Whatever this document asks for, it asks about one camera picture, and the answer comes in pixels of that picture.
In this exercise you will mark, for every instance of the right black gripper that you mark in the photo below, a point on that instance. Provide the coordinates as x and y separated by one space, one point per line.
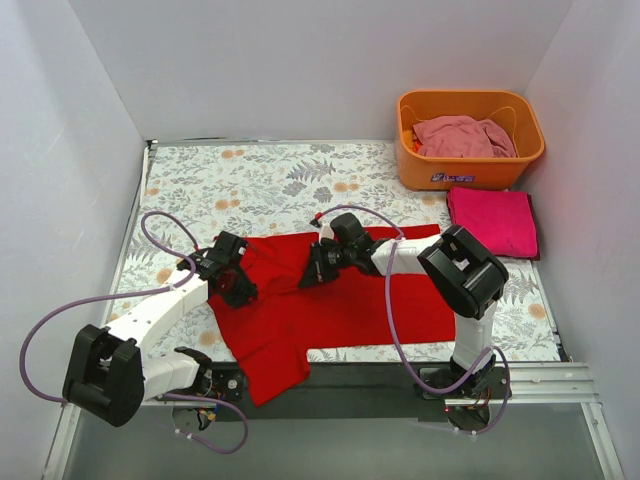
316 265

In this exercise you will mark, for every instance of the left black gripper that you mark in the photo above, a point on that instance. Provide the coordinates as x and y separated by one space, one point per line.
239 288

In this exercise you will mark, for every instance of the red t shirt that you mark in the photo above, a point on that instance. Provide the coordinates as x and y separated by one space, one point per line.
269 338

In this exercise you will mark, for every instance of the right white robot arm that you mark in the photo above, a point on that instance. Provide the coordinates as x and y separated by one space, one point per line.
467 276

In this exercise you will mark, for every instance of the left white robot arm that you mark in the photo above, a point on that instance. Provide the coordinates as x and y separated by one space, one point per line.
110 373

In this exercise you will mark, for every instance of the floral patterned table mat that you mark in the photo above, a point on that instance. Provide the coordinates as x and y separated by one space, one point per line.
271 189

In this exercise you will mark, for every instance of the orange plastic basket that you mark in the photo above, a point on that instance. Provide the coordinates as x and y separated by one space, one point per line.
509 110

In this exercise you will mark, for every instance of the pink crumpled t shirt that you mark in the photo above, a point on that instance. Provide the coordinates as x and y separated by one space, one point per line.
462 137

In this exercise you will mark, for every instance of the folded magenta t shirt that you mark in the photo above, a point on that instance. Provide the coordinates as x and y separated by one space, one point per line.
502 221

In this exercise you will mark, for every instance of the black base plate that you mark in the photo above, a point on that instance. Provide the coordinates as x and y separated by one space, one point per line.
371 391

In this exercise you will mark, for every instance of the aluminium frame rail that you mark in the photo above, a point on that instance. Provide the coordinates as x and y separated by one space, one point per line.
551 427

